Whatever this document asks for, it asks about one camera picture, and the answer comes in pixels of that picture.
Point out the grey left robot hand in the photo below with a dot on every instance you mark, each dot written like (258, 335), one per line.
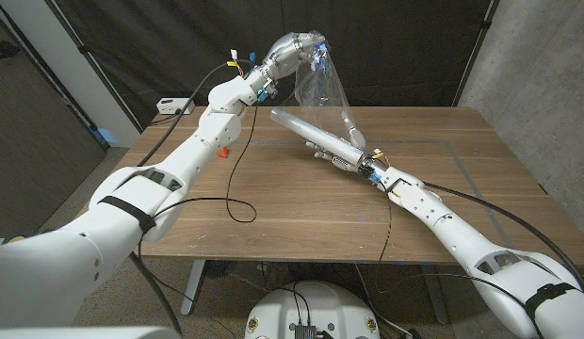
(289, 52)

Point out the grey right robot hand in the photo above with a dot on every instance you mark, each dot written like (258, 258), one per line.
(357, 137)

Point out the clear plastic wrap sheet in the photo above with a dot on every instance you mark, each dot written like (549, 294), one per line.
(320, 89)

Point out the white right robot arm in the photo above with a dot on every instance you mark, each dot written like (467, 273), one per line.
(461, 240)

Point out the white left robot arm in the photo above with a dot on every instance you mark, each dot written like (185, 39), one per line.
(132, 202)

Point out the orange toy strawberry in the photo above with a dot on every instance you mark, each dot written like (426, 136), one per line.
(223, 153)

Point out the white power strip box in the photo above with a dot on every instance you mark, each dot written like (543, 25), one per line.
(169, 105)

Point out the black backdrop curtain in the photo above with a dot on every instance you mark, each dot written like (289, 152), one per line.
(414, 47)

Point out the black backdrop stand pole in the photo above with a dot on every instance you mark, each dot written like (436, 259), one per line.
(480, 30)
(85, 50)

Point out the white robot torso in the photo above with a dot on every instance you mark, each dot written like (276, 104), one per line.
(315, 306)

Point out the grey table leg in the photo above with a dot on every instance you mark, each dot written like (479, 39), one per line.
(434, 294)
(192, 292)

